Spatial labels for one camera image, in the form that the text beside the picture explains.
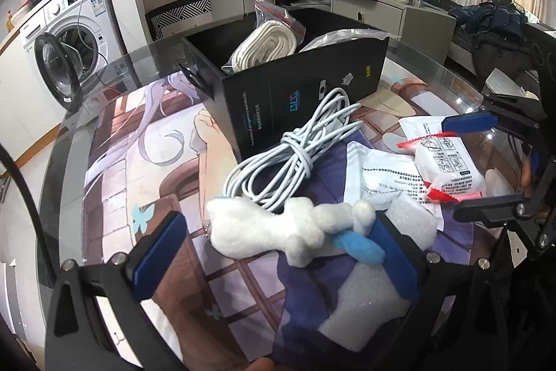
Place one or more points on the person left hand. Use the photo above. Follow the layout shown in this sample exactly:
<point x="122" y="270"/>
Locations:
<point x="262" y="364"/>

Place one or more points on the person right hand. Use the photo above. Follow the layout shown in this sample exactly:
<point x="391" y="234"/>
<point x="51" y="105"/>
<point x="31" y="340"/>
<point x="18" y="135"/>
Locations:
<point x="526" y="178"/>

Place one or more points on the anime print desk mat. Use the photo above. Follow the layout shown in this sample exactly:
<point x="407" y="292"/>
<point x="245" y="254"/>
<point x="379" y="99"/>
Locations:
<point x="247" y="282"/>

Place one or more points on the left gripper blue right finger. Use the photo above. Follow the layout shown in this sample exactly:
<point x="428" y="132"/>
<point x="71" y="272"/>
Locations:
<point x="403" y="261"/>

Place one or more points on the red white snack packet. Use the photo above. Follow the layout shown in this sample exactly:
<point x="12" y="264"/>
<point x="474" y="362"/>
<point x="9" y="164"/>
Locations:
<point x="446" y="168"/>

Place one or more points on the white foam piece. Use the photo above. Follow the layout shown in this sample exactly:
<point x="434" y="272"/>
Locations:
<point x="368" y="299"/>

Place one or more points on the white washing machine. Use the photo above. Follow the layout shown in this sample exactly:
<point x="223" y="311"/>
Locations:
<point x="83" y="34"/>

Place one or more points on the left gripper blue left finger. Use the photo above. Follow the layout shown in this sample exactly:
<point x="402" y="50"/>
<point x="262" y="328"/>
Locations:
<point x="154" y="253"/>

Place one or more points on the white plush toy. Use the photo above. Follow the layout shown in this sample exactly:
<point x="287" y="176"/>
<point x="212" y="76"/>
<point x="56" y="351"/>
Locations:
<point x="241" y="229"/>

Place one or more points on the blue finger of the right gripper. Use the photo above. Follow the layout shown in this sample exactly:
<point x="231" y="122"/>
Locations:
<point x="502" y="209"/>
<point x="477" y="122"/>

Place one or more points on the beige drawer cabinet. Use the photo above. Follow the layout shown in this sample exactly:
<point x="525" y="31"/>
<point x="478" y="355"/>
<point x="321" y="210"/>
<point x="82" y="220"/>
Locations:
<point x="426" y="30"/>

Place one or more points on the black cardboard box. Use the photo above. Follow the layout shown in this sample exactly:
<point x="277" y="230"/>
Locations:
<point x="253" y="108"/>

